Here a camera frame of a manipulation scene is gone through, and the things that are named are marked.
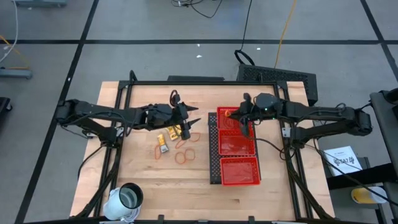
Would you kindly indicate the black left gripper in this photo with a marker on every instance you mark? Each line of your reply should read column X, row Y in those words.
column 182, row 116

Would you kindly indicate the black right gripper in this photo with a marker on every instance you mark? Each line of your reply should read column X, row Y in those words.
column 248, row 113

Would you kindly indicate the yellow snack packet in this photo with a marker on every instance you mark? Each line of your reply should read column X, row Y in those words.
column 162, row 144
column 178, row 129
column 171, row 133

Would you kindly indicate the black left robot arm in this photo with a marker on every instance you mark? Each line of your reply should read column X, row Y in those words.
column 93, row 110

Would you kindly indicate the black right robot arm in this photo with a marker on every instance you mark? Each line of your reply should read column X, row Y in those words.
column 326, row 116

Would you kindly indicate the black perforated metal riser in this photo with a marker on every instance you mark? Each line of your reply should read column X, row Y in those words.
column 213, row 149

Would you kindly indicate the black perforated computer case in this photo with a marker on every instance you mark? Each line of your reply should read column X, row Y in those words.
column 276, row 77

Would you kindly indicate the black table clamp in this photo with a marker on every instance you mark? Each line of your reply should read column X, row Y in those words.
column 160, row 218
column 252, row 219

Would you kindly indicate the white cylindrical cup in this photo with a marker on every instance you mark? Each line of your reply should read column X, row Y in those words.
column 122, row 202

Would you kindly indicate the white printed manual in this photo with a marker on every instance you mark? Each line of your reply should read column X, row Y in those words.
column 342, row 160

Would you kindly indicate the black shelf board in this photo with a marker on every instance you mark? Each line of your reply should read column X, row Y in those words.
column 357, row 177

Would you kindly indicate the grey cart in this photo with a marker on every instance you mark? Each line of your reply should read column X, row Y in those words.
column 385, row 124

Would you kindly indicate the yellow and white bottle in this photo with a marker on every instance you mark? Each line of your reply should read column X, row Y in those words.
column 368, row 195

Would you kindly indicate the grey table foot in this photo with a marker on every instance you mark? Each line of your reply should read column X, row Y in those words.
column 40, row 2
column 15, row 73

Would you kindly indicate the black floor object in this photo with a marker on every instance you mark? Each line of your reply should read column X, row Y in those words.
column 4, row 107

